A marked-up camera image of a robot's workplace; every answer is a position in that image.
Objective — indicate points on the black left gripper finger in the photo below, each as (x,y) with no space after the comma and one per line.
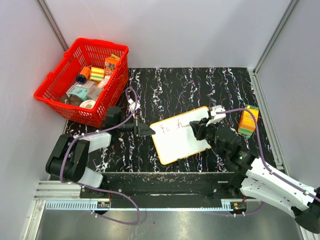
(146,131)
(143,126)

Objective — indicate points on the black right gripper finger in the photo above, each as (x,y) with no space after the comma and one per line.
(197,132)
(198,123)

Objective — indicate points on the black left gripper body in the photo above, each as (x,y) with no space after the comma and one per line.
(137,119)

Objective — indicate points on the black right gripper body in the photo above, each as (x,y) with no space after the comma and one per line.
(208,134)

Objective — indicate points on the yellow framed whiteboard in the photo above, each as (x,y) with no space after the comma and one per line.
(173,142)

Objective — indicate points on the orange sponge pack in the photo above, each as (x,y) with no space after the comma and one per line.
(247,124)

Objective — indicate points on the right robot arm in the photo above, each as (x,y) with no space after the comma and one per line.
(255,178)

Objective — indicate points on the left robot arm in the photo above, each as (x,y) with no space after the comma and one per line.
(69,156)

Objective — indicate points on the white tape roll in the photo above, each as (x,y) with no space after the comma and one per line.
(87,104)

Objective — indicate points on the brown cardboard box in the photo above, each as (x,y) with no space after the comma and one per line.
(94,93)

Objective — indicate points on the pink white small box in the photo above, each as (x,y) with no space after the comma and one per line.
(101,84)

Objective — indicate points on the teal white box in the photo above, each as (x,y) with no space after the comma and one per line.
(78,91)

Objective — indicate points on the yellow green sponge stack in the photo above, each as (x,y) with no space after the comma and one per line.
(97,74)

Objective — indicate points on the orange snack packet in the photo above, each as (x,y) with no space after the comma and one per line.
(110,64)

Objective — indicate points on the red plastic basket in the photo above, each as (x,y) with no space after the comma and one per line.
(85,52)

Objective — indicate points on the orange blue cylinder can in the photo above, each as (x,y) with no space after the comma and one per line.
(84,75)

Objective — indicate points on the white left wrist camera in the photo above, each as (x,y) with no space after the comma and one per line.
(133,105)

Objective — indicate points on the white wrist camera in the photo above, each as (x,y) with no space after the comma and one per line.
(133,105)
(216,114)

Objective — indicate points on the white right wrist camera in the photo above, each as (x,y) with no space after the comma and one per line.
(216,114)

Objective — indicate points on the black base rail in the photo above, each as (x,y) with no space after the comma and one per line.
(214,185)

